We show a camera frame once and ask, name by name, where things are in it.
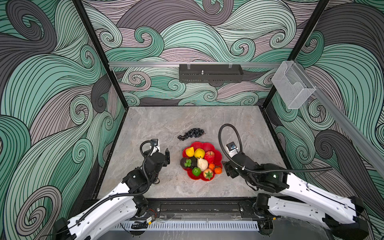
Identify dark brown passion fruit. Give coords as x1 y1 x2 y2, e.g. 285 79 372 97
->
180 158 192 170

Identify red apple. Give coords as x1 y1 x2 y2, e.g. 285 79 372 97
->
204 151 215 164

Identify large yellow lemon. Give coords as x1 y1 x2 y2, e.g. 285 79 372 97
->
194 148 206 159

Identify green lime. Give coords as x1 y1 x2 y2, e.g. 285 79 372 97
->
192 167 202 177

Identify beige garlic bulb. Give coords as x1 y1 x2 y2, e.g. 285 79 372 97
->
197 159 209 172

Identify dark purple grape bunch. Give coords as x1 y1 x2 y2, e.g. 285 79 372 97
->
177 128 205 141

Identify red flower-shaped fruit bowl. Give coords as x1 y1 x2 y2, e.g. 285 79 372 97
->
180 142 224 182

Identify small wrinkled yellow fruit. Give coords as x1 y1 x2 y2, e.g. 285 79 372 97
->
185 147 195 158

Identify dark avocado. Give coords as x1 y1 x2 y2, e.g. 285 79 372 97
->
190 157 198 169

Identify small peach fruit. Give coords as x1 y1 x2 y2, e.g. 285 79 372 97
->
203 168 214 181

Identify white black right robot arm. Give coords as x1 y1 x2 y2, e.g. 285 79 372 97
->
225 150 370 240

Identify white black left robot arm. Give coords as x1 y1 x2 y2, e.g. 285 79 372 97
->
52 149 171 240

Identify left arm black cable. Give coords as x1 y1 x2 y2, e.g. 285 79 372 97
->
76 140 155 224

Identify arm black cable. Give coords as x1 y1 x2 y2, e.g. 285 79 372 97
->
218 123 334 174
76 140 155 224

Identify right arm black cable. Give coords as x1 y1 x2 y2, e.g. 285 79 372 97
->
218 123 334 174

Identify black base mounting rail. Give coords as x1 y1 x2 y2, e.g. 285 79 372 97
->
83 197 319 220

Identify white slotted cable duct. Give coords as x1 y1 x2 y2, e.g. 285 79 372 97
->
119 220 260 232

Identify black perforated wall tray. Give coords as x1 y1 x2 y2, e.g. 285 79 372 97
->
179 65 244 84

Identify clear plastic wall bin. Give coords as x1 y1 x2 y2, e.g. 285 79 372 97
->
272 61 316 110

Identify aluminium wall rail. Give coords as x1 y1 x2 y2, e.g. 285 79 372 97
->
108 61 282 69

